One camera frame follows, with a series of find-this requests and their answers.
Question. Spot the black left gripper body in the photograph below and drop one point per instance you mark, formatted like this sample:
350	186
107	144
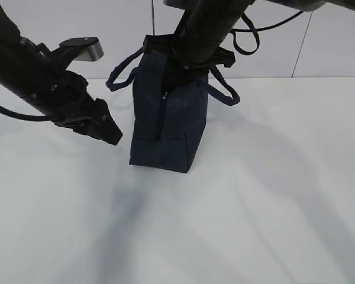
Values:
76	106

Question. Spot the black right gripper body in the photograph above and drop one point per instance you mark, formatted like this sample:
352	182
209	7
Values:
196	42

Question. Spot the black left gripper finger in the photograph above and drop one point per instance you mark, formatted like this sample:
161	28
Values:
102	126

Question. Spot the dark navy fabric lunch bag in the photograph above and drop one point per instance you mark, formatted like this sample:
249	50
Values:
170	101

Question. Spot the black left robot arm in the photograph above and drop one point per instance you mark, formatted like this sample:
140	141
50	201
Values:
40	78

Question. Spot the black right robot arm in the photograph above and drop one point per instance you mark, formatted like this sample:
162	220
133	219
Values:
236	9

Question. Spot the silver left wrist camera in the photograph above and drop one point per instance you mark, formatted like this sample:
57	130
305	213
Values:
82	49

